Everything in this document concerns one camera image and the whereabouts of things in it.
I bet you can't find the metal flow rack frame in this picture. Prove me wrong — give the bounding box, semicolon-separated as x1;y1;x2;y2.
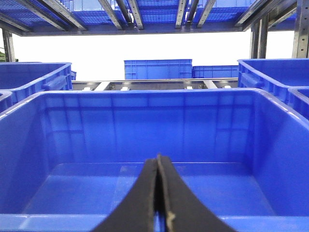
0;0;309;81

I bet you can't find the blue source plastic bin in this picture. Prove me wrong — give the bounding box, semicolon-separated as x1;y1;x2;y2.
0;90;13;112

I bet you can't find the blue target plastic bin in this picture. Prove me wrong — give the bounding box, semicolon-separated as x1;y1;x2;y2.
0;88;309;232

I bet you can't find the blue far tall crate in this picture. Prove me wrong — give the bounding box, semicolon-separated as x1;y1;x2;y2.
124;59;192;80

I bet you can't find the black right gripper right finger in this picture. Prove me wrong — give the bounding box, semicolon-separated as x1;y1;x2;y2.
157;154;235;232

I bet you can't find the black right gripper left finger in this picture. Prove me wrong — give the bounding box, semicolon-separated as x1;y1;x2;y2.
93;159;158;232

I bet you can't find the blue rear left bin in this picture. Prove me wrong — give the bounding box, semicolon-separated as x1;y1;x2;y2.
0;62;72;104

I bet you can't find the blue rear right bin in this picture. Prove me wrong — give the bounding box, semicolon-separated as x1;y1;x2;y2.
238;58;309;103

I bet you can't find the blue front right bin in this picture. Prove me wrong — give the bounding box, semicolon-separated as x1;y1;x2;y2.
288;86;309;119

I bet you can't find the blue far low crate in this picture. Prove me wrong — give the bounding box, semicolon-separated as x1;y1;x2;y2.
192;65;239;78

